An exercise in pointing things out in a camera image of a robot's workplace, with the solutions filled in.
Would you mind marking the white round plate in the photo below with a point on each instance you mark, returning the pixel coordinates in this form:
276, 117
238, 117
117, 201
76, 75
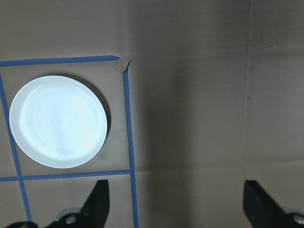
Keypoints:
58, 121

